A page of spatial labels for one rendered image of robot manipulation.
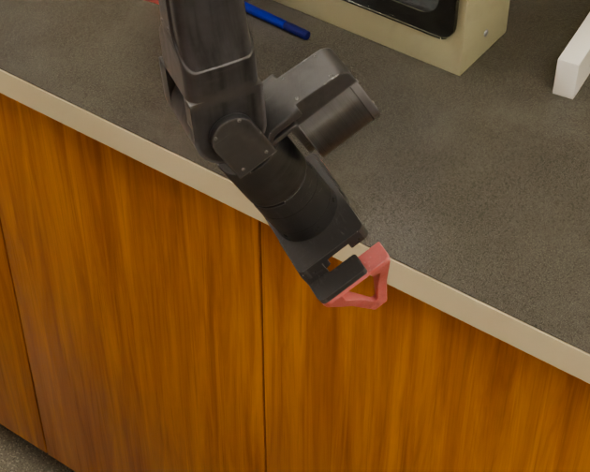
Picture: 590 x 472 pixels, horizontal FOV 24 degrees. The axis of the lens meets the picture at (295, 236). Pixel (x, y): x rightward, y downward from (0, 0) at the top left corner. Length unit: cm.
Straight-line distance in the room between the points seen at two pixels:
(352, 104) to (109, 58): 63
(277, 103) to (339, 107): 5
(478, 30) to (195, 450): 73
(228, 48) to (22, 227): 95
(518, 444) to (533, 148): 32
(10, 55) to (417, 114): 49
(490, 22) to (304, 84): 61
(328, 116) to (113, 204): 68
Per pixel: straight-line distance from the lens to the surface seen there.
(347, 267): 112
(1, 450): 245
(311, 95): 104
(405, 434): 160
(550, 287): 136
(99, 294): 184
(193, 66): 96
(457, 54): 159
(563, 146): 152
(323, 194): 111
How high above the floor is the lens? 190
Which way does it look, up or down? 43 degrees down
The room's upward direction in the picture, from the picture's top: straight up
